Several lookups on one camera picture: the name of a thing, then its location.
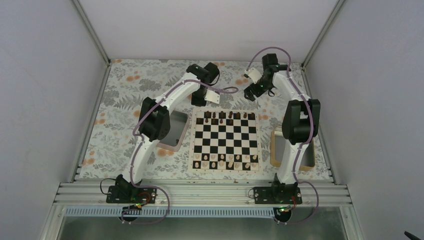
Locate silver metal tray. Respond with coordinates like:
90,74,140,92
156,110,189,152

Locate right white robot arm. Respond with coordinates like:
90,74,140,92
243,53,321,204

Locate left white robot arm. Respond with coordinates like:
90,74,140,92
115,62,220,203

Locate black white chessboard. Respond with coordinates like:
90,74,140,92
188,107,263,175

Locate gold rimmed metal tray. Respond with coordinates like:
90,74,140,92
270,126,316,172

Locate floral patterned table mat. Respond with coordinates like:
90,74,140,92
78,59,332,182

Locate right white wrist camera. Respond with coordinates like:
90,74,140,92
244,67,262,84

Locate aluminium rail frame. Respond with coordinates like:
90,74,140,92
53,182,353,207

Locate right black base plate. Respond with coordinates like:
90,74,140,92
252,186,303,205

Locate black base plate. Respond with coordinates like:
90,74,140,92
252,186,303,205
105,186,157,205

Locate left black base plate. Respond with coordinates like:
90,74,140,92
105,186,157,205

